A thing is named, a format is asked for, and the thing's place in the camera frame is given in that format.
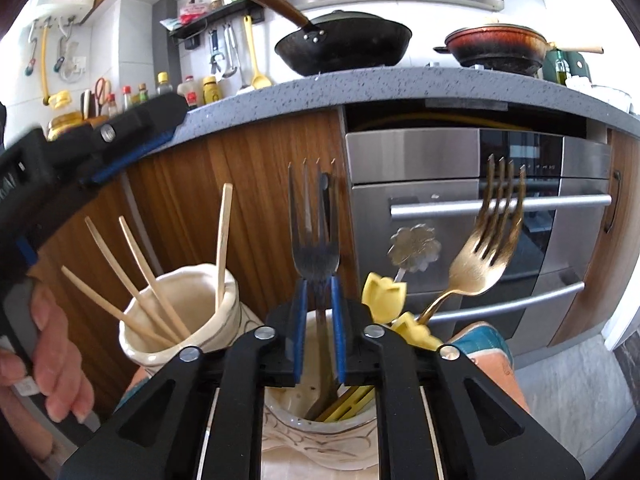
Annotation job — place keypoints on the white bowl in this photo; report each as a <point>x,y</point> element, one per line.
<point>610,97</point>

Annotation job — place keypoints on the hanging metal peeler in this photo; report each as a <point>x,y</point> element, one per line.
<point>220,55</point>

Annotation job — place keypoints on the stainless steel oven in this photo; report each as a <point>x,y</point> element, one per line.
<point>450,170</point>

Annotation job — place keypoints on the silver fork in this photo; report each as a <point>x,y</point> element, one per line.
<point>314,255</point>

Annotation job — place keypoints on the wooden cabinet front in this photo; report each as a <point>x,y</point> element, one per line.
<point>225,155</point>

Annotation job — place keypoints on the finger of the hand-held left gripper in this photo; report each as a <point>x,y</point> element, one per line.
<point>145,120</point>

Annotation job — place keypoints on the red-brown frying pan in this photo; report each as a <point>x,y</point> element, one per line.
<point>495,42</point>

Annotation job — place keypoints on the yellow oil bottle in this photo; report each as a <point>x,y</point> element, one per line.
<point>62,120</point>

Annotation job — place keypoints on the black wall shelf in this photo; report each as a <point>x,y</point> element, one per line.
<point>220,17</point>

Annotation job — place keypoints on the row of sauce bottles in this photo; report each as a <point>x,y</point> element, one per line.
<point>165,90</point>

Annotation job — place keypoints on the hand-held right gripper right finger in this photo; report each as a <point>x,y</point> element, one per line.
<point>339,340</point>

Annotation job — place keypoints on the white water heater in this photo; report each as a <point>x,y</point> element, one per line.
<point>70,0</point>

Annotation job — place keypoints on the black wok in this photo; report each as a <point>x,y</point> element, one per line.
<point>345,42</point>

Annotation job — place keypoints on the olive oil bottle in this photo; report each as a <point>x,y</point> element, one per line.
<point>562,67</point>

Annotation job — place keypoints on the person's left hand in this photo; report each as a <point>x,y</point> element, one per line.
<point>60,355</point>

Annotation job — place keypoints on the green kitchen appliance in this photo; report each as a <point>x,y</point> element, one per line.
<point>580,65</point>

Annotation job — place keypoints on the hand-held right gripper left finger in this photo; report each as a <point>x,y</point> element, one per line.
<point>299,340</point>

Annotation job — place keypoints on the flower-shaped metal spoon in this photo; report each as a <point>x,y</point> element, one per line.
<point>415,247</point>

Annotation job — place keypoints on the cream floral ceramic utensil holder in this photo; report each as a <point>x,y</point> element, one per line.
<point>145,355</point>

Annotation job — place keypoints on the horse-printed quilted cloth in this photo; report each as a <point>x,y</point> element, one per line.
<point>480,355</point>

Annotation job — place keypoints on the gold fork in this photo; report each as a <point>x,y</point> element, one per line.
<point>480,265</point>

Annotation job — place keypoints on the grey speckled countertop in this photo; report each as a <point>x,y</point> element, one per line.
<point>400,90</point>

